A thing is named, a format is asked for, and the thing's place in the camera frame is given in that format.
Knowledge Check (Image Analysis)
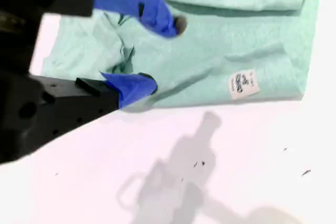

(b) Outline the pale green T-shirt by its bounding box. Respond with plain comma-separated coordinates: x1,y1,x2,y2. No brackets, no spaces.
40,0,321,109

